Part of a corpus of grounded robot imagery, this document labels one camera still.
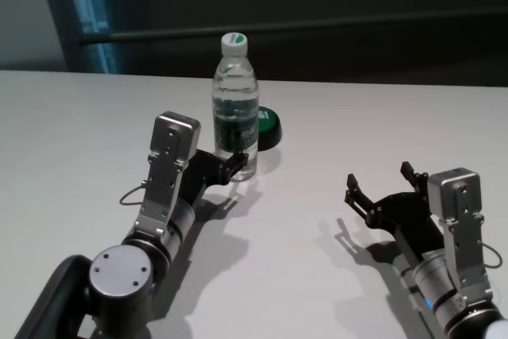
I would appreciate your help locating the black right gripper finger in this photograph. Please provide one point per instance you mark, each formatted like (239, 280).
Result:
(359, 196)
(414, 178)

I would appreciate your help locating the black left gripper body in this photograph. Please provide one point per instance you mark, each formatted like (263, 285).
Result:
(204, 172)

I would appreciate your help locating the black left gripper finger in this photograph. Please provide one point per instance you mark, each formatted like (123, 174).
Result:
(237, 164)

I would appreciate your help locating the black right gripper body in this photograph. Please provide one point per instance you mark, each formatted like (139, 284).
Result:
(409, 216)

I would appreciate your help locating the clear water bottle green label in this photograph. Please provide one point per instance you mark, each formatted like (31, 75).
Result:
(235, 89)

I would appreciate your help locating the green YES button black base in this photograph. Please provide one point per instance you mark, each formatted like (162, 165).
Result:
(272, 132)

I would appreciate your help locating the dark thin handrail bar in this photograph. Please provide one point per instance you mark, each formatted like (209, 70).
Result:
(119, 37)

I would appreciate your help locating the teal window glass strip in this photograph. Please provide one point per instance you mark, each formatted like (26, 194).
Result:
(89, 5)

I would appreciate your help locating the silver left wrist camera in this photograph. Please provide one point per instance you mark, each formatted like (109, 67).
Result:
(174, 132)

